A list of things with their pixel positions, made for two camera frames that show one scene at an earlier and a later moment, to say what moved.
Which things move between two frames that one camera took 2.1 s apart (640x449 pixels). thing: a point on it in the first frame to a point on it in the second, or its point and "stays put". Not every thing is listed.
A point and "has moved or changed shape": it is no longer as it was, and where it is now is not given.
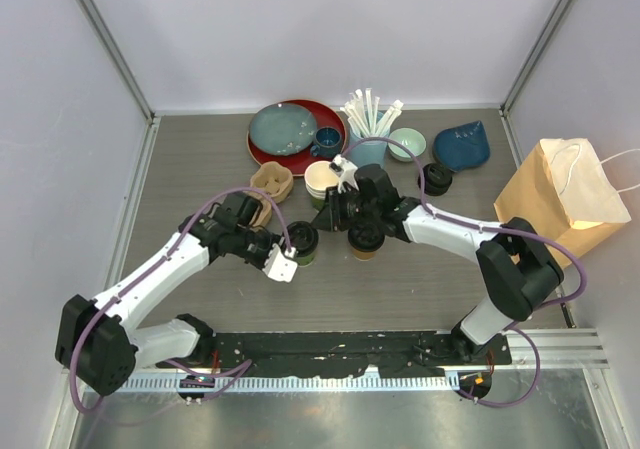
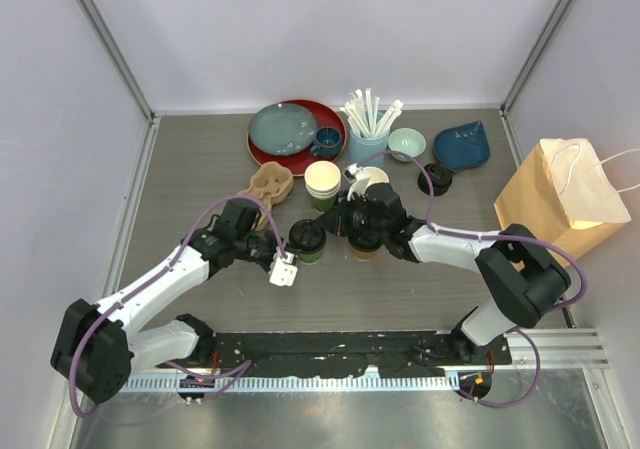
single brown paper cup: [364, 255] stays put
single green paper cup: [305, 260] has moved or changed shape
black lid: [366, 236] stays put
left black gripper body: [255, 247] stays put
